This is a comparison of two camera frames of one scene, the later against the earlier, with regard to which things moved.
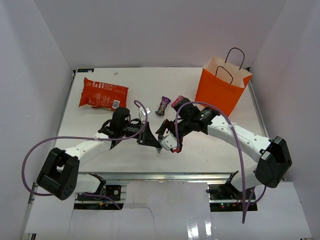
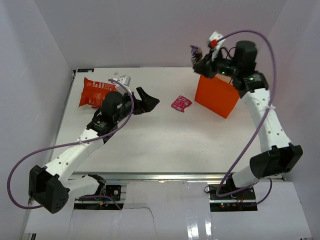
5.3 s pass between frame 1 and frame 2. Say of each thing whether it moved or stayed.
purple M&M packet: moved
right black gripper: moved
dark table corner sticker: stayed
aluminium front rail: stayed
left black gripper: moved
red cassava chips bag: stayed
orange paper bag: stayed
